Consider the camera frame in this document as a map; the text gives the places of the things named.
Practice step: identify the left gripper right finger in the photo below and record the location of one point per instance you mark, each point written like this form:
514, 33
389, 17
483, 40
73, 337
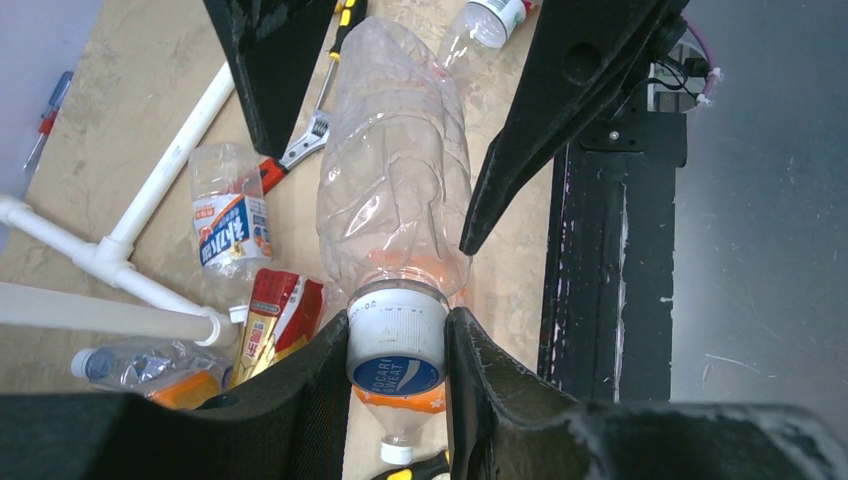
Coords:
505, 422

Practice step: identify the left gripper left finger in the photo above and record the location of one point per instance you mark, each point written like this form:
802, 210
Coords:
288, 422

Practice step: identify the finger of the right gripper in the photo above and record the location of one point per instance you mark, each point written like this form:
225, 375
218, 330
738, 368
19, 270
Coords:
580, 55
272, 47

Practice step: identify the clear Pocari Sweat bottle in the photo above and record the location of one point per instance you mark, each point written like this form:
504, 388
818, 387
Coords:
391, 203

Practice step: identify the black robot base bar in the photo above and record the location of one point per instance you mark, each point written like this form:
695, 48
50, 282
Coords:
606, 323

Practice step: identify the orange label bottle near bin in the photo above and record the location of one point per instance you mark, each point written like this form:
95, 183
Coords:
188, 390

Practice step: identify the yellow black screwdriver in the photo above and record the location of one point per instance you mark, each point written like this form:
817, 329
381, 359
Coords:
426, 469

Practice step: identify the red label bottle right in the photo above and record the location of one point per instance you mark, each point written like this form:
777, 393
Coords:
478, 33

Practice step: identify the orange label bottle centre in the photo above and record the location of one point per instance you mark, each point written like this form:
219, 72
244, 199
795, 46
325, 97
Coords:
401, 418

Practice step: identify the red gold label bottle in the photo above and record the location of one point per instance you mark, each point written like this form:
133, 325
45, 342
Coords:
284, 314

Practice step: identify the clear small water bottle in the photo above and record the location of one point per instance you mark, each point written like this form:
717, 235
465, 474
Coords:
135, 361

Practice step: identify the blue white label bottle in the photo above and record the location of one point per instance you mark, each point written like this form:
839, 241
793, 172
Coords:
230, 219

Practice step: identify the small red blue screwdriver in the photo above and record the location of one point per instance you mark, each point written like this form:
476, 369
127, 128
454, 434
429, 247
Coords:
48, 119

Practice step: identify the white PVC pipe frame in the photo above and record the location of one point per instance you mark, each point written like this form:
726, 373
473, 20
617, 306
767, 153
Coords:
161, 312

